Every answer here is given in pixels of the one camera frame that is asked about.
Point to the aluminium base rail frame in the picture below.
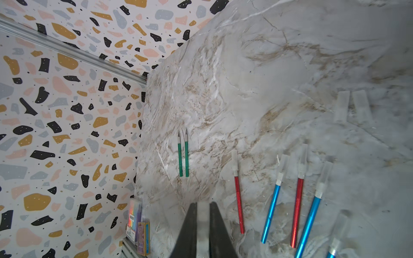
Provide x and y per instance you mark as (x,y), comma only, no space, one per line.
(129,250)

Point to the rainbow knife set package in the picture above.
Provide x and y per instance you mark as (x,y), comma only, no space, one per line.
(134,217)

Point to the aluminium corner post left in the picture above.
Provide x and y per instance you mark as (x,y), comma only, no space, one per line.
(38,38)

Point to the clear plastic knife cap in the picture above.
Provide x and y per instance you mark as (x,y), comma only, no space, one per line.
(341,107)

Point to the clear cap of red knife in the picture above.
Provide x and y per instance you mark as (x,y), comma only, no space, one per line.
(203,227)

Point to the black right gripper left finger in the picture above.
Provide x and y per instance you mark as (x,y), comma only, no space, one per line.
(185,246)

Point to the green carving knife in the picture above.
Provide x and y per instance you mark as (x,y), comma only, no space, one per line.
(179,148)
(186,153)

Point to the red carving knife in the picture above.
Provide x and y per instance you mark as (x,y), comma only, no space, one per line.
(301,170)
(235,169)

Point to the blue carving knife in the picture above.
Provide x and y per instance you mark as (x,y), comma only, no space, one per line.
(339,233)
(281,172)
(321,187)

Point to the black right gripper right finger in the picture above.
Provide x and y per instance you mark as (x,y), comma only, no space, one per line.
(220,245)

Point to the purple orange small box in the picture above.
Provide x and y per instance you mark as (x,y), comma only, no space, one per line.
(143,238)

